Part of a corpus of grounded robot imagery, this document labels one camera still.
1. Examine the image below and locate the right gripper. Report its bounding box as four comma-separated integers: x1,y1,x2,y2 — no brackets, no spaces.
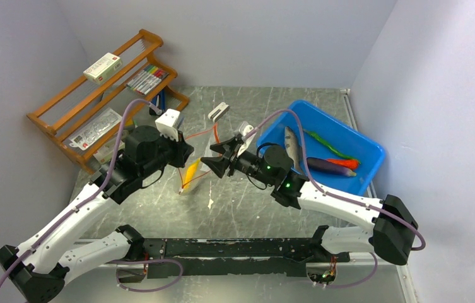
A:
201,137,275,187

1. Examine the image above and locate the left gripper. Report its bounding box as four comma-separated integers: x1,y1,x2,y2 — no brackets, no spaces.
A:
140,128,194,177

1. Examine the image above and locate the clear zip top bag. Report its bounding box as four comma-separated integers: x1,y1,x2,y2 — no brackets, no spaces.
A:
178,122,220,194

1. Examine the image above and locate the yellow banana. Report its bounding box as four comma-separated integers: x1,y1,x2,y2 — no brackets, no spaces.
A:
182,158,200,190

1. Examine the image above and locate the grey fish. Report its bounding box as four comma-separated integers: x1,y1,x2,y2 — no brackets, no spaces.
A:
284,126,304,174

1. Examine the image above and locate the green chili pepper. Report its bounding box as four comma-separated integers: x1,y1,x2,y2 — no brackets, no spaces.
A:
303,130,360,163

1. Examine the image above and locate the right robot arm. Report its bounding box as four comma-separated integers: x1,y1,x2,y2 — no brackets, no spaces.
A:
201,136,418,265

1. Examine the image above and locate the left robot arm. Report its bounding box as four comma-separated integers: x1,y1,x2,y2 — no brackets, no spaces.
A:
0,126,194,302

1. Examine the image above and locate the white staple box on top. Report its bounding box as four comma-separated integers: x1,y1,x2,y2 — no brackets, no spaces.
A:
83,52,122,85

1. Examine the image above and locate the white plastic clip block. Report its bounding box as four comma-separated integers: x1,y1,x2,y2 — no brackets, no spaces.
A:
208,102,230,123

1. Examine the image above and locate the blue black stapler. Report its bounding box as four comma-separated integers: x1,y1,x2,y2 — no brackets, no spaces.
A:
149,90,166,116

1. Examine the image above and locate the green staple box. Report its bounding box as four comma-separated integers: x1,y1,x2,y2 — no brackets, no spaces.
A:
93,141,115,164

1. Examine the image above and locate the clear packaged ruler set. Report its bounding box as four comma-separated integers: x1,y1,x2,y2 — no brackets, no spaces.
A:
69,108,122,150

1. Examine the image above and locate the pack of colour markers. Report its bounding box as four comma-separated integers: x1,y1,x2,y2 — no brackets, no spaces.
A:
126,64,168,95

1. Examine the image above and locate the wooden shelf rack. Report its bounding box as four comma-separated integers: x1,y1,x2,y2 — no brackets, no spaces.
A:
26,29,190,172

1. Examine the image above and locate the purple eggplant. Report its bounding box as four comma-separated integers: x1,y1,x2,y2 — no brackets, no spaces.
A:
306,157,356,177

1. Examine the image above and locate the blue plastic bin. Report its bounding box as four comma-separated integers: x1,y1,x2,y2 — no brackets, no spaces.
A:
256,100,386,196

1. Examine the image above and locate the red chili pepper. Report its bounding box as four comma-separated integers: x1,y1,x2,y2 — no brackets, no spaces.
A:
326,158,360,170

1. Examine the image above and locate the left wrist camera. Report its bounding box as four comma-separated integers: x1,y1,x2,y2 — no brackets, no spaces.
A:
155,109,182,141

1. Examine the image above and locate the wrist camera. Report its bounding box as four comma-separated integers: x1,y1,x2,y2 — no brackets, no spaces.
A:
237,121,255,157
155,109,182,141

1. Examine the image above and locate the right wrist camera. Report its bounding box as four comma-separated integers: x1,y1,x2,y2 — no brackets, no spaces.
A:
237,121,255,157

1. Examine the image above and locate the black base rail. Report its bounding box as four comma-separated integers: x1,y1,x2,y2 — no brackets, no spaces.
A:
122,238,350,278

